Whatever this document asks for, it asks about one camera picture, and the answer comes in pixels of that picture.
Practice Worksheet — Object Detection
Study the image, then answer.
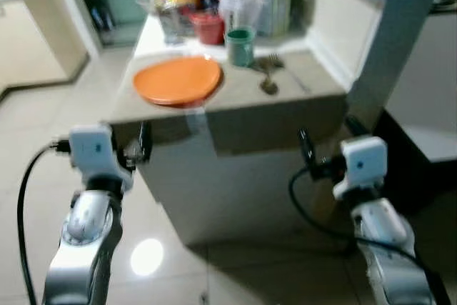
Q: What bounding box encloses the orange plate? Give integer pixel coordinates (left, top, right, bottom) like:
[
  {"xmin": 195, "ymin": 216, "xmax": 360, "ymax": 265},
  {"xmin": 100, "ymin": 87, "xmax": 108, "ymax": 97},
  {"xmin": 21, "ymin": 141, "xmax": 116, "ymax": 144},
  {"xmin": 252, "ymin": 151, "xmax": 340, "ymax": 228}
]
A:
[{"xmin": 133, "ymin": 56, "xmax": 223, "ymax": 108}]

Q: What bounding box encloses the metal spoon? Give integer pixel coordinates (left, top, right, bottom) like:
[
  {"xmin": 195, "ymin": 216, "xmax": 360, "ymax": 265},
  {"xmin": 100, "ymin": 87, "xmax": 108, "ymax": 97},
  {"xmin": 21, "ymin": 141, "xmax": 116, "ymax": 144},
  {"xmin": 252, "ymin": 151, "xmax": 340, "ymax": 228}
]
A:
[{"xmin": 258, "ymin": 62, "xmax": 281, "ymax": 97}]

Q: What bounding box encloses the white kitchen counter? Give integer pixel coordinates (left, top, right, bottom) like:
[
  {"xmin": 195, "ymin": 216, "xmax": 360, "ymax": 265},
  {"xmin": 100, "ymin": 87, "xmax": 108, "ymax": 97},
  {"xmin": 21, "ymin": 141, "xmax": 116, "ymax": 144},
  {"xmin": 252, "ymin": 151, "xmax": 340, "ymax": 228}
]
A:
[{"xmin": 107, "ymin": 12, "xmax": 390, "ymax": 249}]

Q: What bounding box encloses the metal fork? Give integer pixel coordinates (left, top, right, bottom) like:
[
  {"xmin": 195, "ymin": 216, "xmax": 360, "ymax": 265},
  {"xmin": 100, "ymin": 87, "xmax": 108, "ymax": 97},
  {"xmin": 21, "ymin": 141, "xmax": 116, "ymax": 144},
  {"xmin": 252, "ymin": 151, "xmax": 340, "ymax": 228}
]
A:
[{"xmin": 248, "ymin": 53, "xmax": 286, "ymax": 76}]

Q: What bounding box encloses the clear glass jar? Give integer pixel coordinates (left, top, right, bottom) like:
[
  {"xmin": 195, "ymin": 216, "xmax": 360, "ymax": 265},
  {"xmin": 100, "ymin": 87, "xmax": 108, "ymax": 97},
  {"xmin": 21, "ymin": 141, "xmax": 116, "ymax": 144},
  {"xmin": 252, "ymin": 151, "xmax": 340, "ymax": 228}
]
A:
[{"xmin": 159, "ymin": 6, "xmax": 192, "ymax": 46}]

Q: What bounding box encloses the green cup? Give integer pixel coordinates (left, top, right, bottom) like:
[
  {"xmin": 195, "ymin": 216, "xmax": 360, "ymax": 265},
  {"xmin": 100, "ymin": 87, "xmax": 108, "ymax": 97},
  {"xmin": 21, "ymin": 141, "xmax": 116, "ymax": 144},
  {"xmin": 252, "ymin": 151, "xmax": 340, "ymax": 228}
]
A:
[{"xmin": 225, "ymin": 26, "xmax": 256, "ymax": 69}]

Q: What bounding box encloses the red cup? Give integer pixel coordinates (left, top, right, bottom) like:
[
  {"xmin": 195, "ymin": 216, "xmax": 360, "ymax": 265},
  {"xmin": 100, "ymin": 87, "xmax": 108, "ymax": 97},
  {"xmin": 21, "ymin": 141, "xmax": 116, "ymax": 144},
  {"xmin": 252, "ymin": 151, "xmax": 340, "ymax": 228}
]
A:
[{"xmin": 189, "ymin": 11, "xmax": 226, "ymax": 46}]

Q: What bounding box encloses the cream kitchen cabinet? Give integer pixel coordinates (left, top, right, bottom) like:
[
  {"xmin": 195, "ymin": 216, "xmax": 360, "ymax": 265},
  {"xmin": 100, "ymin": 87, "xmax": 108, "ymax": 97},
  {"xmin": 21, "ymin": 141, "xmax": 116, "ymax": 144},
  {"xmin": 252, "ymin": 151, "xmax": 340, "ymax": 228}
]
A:
[{"xmin": 0, "ymin": 0, "xmax": 91, "ymax": 95}]

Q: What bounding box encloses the clear plastic wrap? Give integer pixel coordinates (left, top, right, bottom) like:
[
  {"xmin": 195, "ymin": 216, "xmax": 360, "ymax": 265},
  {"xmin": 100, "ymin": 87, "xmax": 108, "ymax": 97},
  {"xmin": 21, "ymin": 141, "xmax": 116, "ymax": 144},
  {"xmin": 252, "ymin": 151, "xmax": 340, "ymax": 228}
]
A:
[{"xmin": 216, "ymin": 0, "xmax": 266, "ymax": 33}]

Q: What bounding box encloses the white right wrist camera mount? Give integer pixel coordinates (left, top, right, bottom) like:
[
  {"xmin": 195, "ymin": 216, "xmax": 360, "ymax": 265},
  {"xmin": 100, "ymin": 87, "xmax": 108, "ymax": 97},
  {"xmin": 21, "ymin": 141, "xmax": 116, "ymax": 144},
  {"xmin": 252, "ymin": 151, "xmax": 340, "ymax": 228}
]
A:
[{"xmin": 333, "ymin": 135, "xmax": 389, "ymax": 201}]

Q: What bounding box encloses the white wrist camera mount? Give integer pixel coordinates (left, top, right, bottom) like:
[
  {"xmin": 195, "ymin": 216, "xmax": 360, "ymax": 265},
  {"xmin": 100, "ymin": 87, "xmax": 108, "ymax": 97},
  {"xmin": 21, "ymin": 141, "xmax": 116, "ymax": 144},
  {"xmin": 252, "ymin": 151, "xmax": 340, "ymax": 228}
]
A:
[
  {"xmin": 333, "ymin": 135, "xmax": 389, "ymax": 201},
  {"xmin": 69, "ymin": 124, "xmax": 135, "ymax": 193}
]

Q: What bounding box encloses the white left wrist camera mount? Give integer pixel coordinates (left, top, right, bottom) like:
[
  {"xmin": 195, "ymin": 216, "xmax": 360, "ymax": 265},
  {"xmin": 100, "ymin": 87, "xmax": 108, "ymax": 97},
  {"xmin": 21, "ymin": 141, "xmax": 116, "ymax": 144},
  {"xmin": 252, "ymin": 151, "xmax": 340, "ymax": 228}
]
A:
[{"xmin": 69, "ymin": 124, "xmax": 135, "ymax": 193}]

